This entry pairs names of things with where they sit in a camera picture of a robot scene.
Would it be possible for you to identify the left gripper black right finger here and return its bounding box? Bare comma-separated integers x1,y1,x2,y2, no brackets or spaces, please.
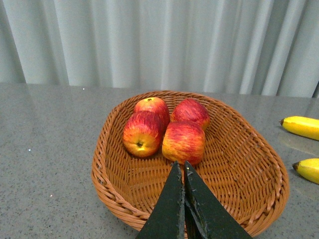
184,162,251,239

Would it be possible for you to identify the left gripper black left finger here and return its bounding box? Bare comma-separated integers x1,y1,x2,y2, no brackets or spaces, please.
136,162,185,239

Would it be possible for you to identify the red apple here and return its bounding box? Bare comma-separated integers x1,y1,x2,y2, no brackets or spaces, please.
134,97,170,132
162,121,205,166
122,111,163,157
170,98,210,131

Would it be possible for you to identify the yellow banana lower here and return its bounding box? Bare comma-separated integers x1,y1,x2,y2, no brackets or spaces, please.
292,158,319,184

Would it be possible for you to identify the yellow banana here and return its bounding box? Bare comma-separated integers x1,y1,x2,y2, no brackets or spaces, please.
280,116,319,140
292,158,319,184

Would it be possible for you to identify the yellow banana upper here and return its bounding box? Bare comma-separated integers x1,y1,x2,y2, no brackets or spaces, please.
280,116,319,140

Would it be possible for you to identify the white pleated curtain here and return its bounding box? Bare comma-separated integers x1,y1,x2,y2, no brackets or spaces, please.
0,0,319,97

